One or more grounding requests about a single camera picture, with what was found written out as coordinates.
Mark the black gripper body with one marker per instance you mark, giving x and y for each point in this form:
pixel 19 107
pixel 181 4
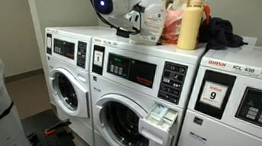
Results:
pixel 139 9

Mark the white laundry detergent bottle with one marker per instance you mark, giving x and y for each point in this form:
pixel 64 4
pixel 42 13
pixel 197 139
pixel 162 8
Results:
pixel 152 22

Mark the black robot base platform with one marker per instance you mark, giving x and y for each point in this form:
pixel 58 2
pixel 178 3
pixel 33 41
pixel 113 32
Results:
pixel 40 129

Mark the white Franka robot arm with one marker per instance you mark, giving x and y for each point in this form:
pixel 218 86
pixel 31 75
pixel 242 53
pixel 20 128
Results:
pixel 119 1

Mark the white front-load washing machine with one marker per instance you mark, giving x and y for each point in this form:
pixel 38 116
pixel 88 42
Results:
pixel 70 35

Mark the white washing machine number eight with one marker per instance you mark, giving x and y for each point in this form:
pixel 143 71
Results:
pixel 142 91

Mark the machine eight round door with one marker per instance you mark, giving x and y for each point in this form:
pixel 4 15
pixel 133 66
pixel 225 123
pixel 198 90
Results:
pixel 136 108

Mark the white soap dispenser drawer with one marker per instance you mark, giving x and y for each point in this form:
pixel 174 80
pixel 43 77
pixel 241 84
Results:
pixel 150 132

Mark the white washing machine number nine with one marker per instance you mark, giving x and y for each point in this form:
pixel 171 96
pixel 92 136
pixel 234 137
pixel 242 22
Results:
pixel 218 130

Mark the yellow insulated water bottle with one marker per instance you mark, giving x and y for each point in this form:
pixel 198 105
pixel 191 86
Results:
pixel 189 26

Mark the black clothing pile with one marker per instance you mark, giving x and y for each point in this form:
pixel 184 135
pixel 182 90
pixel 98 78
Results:
pixel 219 33

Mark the white round washer door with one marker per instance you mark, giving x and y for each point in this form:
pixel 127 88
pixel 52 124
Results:
pixel 83 104

